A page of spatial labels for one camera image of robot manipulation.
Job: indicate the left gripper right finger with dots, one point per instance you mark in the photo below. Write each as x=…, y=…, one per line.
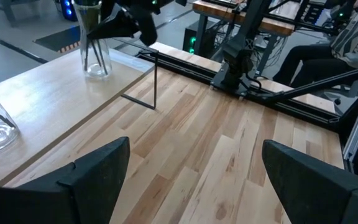
x=322, y=193

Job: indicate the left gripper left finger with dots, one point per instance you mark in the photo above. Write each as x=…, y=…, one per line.
x=73, y=193

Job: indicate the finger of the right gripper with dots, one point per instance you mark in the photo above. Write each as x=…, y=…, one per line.
x=148, y=28
x=117, y=26

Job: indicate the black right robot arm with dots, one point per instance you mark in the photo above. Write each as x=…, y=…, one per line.
x=239, y=59

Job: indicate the wooden shelf black legs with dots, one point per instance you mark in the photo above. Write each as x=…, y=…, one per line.
x=57, y=93

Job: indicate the black computer green lights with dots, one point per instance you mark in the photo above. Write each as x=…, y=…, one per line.
x=191, y=43

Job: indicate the black computer blue lights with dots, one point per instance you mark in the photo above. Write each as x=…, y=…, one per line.
x=68, y=9

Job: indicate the black mat hazard stripe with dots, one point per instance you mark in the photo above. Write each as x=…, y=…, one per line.
x=61, y=39

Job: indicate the wooden workbench black legs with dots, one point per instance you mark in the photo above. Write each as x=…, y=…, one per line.
x=275, y=26

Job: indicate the person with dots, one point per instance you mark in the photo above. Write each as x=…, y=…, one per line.
x=312, y=62

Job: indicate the black diagonal frame strut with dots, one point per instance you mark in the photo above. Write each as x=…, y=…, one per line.
x=322, y=83

